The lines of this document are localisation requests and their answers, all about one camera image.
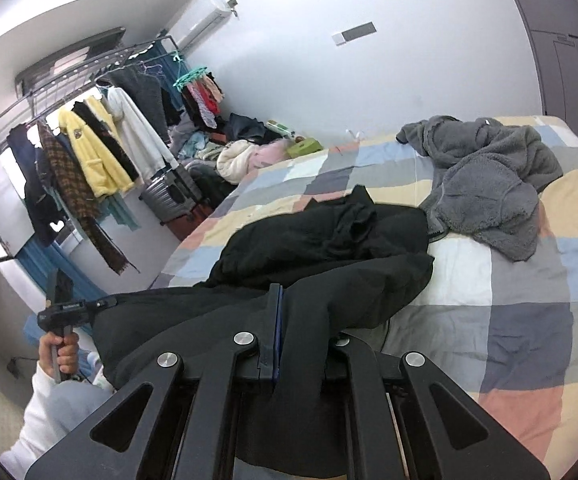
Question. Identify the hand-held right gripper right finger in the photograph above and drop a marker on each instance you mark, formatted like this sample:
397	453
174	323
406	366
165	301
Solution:
356	365

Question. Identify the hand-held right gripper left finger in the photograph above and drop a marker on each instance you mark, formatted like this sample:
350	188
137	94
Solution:
278	320

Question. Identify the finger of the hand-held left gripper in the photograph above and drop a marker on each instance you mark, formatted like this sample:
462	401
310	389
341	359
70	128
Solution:
106	305

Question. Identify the black puffer jacket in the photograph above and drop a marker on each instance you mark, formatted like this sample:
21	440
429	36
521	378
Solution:
319	240

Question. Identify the person's left forearm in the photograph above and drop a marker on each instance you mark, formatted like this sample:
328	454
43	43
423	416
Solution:
54	420

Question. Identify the pile of clothes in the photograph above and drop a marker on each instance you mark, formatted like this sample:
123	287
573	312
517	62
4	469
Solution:
244	127

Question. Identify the metal clothes rack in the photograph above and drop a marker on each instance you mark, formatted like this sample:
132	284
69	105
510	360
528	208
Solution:
44	95

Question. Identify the hanging small clothes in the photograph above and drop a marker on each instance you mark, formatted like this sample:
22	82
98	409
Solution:
204	102

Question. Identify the person's left hand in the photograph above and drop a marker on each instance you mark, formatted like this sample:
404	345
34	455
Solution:
69	357

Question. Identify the teal hanging cloth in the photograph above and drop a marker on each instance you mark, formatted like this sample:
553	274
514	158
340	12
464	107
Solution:
121	212

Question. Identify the dark navy coat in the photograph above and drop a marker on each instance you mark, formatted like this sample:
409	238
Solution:
39	195

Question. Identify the red suitcase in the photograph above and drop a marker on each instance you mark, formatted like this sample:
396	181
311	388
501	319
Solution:
194	222

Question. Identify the silver suitcase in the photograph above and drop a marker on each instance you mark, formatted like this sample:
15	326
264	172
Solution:
166	195

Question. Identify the person's jeans leg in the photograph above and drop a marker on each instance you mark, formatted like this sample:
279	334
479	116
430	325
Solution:
289	472

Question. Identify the yellow fleece robe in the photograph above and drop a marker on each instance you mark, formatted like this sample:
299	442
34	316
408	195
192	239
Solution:
91	160

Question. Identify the black scarf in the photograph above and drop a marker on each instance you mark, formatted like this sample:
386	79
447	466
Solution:
114	150

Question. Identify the pink cloth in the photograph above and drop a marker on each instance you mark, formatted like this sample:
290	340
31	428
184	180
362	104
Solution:
271	155

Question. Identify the cream plush garment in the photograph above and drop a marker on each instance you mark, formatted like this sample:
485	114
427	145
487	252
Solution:
234	160

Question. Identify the bed with checked sheet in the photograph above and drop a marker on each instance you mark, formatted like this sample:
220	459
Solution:
519	320

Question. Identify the green tissue box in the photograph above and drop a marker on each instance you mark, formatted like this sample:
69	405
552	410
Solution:
306	147

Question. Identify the white hoodie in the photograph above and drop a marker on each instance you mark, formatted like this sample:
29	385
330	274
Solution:
139	130

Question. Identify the white bottle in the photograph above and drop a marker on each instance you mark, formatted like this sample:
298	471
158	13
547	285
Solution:
280	129

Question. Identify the dark grey hanging garment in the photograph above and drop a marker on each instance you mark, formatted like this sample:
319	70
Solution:
139	90

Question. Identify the grey fleece jacket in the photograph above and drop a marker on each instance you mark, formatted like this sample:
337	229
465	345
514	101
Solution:
484	185

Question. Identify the teal clip hanger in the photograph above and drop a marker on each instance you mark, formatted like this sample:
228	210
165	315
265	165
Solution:
191	76

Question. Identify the white air conditioner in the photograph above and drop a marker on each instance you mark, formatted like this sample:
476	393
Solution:
204	17

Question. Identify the grey door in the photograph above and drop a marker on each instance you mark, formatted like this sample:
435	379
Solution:
544	0

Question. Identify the dark curtain rail box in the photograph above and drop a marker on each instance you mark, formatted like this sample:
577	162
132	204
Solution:
69	57

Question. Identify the grey wall panel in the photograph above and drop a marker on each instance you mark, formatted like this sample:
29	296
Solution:
356	32

